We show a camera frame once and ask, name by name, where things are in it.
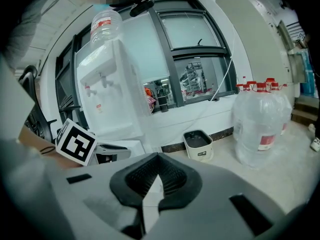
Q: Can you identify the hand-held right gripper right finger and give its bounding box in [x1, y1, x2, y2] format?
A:
[146, 152, 289, 240]

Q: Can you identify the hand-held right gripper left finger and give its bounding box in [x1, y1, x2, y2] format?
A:
[47, 152, 162, 240]

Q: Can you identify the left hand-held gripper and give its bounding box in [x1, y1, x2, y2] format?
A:
[55, 117, 132, 167]

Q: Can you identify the white cabinet door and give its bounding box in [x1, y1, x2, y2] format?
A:
[83, 97, 144, 139]

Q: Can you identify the white water dispenser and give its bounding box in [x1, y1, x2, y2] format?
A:
[74, 38, 155, 158]

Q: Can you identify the person's left forearm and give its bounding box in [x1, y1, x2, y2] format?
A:
[18, 125, 84, 170]

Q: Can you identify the large clear red-label water jug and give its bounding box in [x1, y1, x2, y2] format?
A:
[89, 8, 124, 50]

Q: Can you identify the pink orange packet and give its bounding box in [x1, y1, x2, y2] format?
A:
[144, 87, 158, 115]

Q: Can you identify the small white black bin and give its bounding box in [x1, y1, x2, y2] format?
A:
[182, 129, 215, 163]

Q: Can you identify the black office chair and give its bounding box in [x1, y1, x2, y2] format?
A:
[18, 64, 84, 145]

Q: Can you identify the cluster of clear empty jugs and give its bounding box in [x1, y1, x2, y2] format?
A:
[232, 76, 294, 169]

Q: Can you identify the person's grey shirt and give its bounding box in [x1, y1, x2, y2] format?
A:
[0, 0, 63, 235]

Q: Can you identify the black window frame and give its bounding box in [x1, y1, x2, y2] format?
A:
[54, 0, 239, 115]

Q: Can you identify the white window cord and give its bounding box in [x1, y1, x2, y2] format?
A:
[209, 55, 237, 102]

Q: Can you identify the black head-mounted camera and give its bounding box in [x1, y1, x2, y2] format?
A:
[129, 0, 156, 18]

